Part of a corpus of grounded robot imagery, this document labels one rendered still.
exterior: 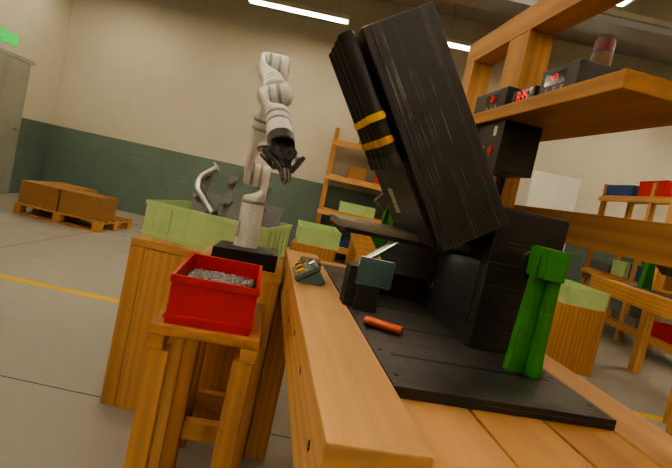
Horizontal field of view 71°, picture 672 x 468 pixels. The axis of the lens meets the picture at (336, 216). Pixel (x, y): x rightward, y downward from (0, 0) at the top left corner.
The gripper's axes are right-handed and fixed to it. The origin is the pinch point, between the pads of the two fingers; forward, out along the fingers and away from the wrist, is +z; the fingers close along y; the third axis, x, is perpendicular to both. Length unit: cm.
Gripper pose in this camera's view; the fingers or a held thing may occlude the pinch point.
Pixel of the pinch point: (285, 176)
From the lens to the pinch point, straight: 124.1
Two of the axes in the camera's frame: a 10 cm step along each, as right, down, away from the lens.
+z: 1.6, 8.1, -5.6
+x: -4.6, 5.6, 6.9
